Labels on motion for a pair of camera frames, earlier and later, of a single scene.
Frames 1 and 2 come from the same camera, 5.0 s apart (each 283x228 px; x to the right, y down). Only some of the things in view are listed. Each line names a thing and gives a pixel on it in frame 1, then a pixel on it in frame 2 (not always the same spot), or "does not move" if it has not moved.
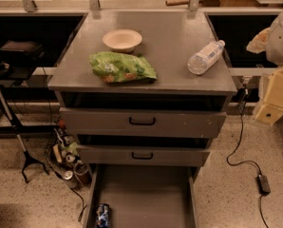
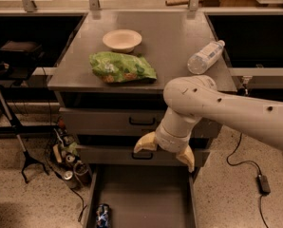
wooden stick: x=178 y=2 does not move
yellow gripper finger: x=258 y=43 -> x=146 y=142
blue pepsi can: x=103 y=216 does not move
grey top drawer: x=140 y=122 does not move
